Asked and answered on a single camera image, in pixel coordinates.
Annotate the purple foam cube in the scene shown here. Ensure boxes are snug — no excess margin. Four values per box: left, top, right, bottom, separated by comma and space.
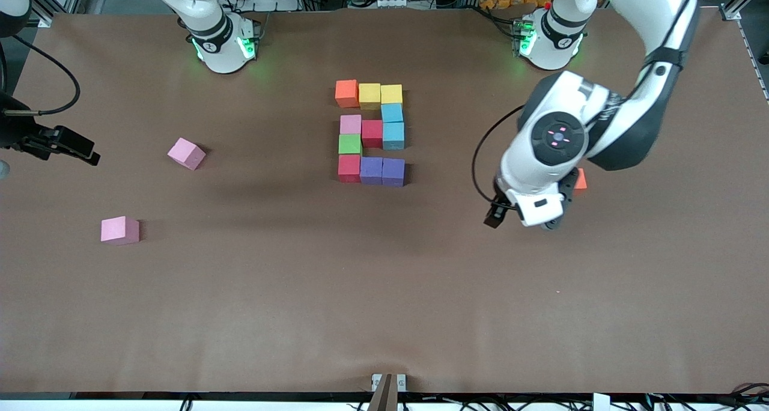
360, 157, 385, 186
382, 158, 407, 187

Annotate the grey camera pole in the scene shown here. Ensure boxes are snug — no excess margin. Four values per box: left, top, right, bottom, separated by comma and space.
366, 373, 398, 411

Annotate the aluminium frame post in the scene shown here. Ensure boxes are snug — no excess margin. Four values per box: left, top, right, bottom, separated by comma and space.
27, 0, 91, 28
700, 0, 769, 22

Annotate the brown paper table cover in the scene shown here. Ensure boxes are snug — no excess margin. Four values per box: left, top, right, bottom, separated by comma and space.
0, 7, 769, 395

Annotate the silver mounting bracket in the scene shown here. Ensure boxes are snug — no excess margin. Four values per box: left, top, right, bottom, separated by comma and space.
371, 373, 407, 394

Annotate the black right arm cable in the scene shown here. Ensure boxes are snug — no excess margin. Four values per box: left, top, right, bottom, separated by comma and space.
0, 35, 82, 116

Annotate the aluminium side rail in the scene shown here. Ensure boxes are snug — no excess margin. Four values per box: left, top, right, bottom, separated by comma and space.
736, 19, 769, 104

